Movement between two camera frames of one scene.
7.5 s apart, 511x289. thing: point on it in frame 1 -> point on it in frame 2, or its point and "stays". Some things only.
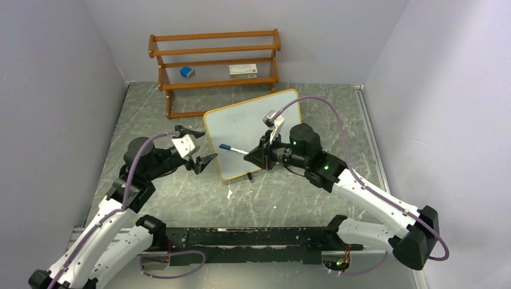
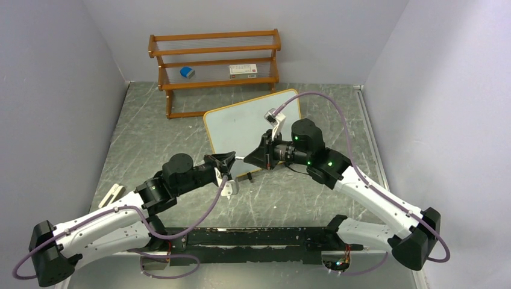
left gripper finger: [201, 163] -> [227, 158]
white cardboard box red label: [243, 71] stays
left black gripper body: [166, 162] -> [202, 173]
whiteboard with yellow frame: [240, 126] stays
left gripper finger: [183, 131] -> [226, 167]
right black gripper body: [279, 152] stays
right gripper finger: [256, 156] stays
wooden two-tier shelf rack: [214, 60] stays
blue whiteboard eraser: [187, 71] stays
